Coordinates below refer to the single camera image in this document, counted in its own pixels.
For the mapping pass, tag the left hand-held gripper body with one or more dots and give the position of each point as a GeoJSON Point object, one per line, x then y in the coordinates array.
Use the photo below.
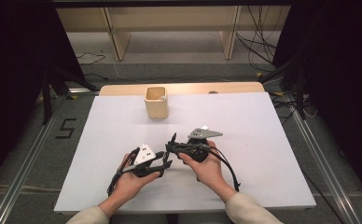
{"type": "Point", "coordinates": [145, 155]}

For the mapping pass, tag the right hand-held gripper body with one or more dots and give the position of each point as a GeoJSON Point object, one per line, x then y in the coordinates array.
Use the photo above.
{"type": "Point", "coordinates": [197, 149]}

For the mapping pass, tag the beige wooden pen holder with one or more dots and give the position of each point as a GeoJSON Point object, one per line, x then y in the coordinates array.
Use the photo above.
{"type": "Point", "coordinates": [156, 107]}

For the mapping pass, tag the person's right hand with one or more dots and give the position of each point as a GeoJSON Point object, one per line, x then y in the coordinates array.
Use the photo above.
{"type": "Point", "coordinates": [208, 172]}

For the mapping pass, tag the person's left hand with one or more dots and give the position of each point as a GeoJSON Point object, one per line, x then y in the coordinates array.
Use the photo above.
{"type": "Point", "coordinates": [129, 185]}

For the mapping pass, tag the white table cover board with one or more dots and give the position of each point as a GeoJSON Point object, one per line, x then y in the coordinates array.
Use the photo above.
{"type": "Point", "coordinates": [247, 149]}

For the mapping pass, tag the yellow tape piece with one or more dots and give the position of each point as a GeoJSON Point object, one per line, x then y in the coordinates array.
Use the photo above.
{"type": "Point", "coordinates": [259, 74]}
{"type": "Point", "coordinates": [73, 97]}

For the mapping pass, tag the black metal stand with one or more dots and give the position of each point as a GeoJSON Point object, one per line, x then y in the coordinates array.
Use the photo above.
{"type": "Point", "coordinates": [299, 93]}
{"type": "Point", "coordinates": [47, 102]}

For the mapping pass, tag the dark curtain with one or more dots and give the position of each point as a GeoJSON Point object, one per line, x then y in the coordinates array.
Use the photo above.
{"type": "Point", "coordinates": [347, 77]}
{"type": "Point", "coordinates": [11, 77]}

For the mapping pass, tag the aluminium floor rail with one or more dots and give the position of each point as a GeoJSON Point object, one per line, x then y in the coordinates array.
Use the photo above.
{"type": "Point", "coordinates": [325, 174]}
{"type": "Point", "coordinates": [23, 174]}

